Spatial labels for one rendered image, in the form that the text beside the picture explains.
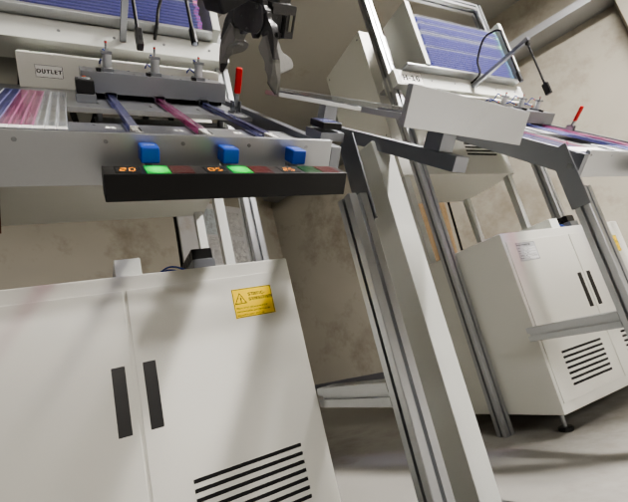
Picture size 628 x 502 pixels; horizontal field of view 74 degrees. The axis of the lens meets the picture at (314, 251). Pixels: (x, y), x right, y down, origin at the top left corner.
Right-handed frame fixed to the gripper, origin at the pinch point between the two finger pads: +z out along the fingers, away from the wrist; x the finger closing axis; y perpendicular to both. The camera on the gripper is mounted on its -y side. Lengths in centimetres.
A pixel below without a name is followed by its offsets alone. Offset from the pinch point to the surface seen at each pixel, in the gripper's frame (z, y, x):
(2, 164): 8.4, -40.2, -2.3
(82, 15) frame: 1, 3, 67
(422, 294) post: 30, 16, -41
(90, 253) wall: 199, 72, 236
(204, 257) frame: 39.2, -3.5, 3.1
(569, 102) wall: 17, 337, -3
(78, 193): 47, -7, 58
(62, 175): 9.8, -34.6, -5.0
